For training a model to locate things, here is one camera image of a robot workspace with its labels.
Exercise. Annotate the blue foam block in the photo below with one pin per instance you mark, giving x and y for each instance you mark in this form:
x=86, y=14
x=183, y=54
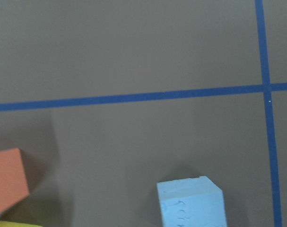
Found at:
x=191, y=202

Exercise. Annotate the orange foam block far left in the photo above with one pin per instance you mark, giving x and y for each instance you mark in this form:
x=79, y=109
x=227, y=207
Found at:
x=13, y=183

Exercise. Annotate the yellow foam block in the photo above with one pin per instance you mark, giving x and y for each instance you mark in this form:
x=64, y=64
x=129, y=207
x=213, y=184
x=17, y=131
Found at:
x=15, y=224

